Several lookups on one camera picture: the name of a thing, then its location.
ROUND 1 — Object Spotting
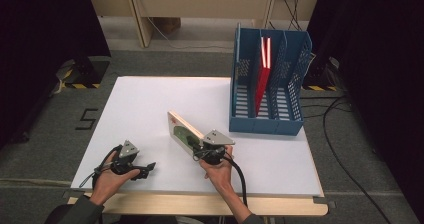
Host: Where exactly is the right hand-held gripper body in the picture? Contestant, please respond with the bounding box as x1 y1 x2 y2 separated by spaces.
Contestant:
192 129 236 167

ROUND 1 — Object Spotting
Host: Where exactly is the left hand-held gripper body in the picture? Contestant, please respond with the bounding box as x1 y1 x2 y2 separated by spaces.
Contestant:
111 139 142 176

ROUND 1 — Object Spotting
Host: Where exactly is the blue plastic file rack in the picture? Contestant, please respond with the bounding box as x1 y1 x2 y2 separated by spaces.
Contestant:
228 22 314 137

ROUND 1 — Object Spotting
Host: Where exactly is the person's left hand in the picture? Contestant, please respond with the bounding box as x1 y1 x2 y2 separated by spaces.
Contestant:
90 151 141 206

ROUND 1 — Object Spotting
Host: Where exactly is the person's right hand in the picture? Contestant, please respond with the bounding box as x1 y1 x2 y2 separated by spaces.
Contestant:
198 145 235 193

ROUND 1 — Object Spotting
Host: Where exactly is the grey tape piece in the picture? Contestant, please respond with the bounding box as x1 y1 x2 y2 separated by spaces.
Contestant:
62 189 84 200
313 196 336 209

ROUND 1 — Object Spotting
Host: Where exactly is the black stand base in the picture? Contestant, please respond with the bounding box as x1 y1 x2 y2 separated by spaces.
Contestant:
55 55 111 90
301 53 342 92

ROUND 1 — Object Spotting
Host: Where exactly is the brown cardboard box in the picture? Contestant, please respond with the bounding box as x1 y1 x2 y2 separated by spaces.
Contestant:
156 17 182 35

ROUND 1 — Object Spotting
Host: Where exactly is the light wooden desk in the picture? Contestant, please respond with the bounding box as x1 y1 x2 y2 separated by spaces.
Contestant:
84 0 324 49

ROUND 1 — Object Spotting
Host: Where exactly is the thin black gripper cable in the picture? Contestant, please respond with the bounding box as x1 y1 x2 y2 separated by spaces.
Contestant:
79 145 122 189

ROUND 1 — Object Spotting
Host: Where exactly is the thick black gripper cable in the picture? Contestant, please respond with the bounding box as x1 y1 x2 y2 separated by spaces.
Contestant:
222 153 250 208

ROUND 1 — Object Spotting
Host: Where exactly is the white cable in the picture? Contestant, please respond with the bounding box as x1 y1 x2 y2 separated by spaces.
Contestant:
146 17 234 51

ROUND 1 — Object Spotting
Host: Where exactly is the long black floor cable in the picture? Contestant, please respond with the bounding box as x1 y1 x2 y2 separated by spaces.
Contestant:
299 95 393 224

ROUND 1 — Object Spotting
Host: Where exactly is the black power cable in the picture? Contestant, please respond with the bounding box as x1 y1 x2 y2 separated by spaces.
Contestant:
280 0 303 32

